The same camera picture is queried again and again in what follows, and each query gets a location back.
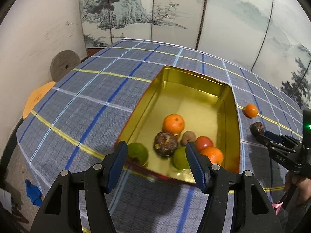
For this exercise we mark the white paper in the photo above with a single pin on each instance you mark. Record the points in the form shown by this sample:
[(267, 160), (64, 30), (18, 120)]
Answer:
[(5, 201)]

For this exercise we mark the brown wrinkled passion fruit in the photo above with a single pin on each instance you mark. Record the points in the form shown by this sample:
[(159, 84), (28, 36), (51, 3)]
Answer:
[(166, 143), (258, 126)]

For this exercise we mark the orange round stool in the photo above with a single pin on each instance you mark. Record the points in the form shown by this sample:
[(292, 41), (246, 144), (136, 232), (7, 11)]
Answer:
[(34, 99)]

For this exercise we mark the red and gold tin box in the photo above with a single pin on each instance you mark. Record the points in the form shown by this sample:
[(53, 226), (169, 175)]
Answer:
[(194, 97)]

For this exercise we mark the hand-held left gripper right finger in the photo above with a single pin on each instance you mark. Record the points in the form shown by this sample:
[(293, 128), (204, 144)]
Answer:
[(196, 168)]

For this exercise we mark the painted folding screen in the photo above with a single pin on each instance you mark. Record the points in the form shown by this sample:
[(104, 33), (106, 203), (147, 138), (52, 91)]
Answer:
[(230, 17)]

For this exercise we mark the green round fruit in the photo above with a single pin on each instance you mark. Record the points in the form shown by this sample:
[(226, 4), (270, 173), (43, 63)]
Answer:
[(180, 159), (137, 152)]

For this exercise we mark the blue plaid tablecloth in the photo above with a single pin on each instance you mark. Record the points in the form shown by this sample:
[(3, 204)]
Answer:
[(97, 97)]

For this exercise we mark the blue tape piece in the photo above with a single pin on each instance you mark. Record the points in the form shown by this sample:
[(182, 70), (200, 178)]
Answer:
[(32, 191)]

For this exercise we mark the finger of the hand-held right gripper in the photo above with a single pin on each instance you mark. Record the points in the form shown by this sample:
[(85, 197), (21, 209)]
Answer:
[(274, 137), (263, 141)]

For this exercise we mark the person's right hand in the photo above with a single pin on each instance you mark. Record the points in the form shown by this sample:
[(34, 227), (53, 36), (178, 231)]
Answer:
[(303, 189)]

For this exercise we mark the orange tangerine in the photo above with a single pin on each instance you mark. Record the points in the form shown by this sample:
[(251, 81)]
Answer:
[(213, 154), (251, 110), (173, 123)]

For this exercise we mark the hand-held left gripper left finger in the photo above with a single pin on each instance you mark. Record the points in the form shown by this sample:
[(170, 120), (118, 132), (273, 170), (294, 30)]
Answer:
[(116, 166)]

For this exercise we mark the small brown kiwi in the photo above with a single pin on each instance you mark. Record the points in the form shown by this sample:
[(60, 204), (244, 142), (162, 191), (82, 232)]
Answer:
[(188, 137)]

